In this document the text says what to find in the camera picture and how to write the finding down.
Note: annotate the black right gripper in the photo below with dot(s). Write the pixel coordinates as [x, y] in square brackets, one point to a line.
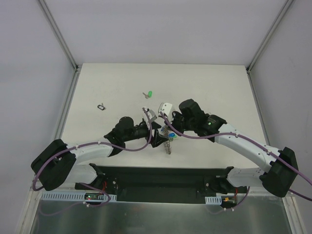
[173, 122]

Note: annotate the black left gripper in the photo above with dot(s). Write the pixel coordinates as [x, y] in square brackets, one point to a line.
[151, 135]

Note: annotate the metal disc with key rings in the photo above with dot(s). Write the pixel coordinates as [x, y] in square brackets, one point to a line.
[167, 143]

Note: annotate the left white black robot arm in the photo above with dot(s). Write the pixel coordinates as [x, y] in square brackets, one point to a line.
[60, 163]

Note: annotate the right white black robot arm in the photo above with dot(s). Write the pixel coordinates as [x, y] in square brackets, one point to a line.
[276, 169]

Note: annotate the green tag silver key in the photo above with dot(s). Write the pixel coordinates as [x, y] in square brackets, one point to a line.
[148, 95]

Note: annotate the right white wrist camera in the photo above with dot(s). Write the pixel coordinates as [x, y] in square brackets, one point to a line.
[167, 109]

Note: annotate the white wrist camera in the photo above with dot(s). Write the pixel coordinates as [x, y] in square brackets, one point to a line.
[149, 115]
[167, 109]

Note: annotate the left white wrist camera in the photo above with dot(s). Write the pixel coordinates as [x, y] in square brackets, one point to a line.
[149, 115]

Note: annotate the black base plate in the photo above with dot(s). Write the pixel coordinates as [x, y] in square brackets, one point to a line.
[163, 185]

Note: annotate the right white cable duct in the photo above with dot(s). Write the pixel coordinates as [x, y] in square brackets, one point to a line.
[213, 200]

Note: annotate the white cable duct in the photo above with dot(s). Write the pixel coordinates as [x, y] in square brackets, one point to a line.
[213, 200]
[74, 196]

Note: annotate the left white cable duct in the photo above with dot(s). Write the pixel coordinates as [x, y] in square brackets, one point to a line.
[74, 196]

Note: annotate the left aluminium frame rail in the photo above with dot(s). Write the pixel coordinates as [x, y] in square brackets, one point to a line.
[76, 68]

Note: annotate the aluminium frame rail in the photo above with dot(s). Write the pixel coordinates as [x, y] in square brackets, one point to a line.
[257, 70]
[76, 68]

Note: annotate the right aluminium frame rail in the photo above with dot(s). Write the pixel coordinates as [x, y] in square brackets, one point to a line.
[257, 70]

